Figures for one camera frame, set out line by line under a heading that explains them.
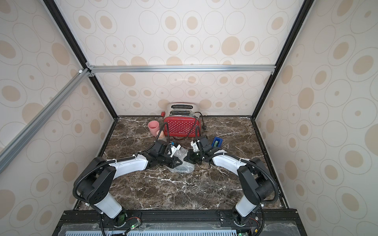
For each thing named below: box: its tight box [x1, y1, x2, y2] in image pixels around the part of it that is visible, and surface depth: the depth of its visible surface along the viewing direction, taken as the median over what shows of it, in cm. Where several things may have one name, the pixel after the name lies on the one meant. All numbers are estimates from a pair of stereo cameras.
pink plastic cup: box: [147, 119, 160, 137], surface depth 104 cm
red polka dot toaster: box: [160, 101, 201, 138], surface depth 99 cm
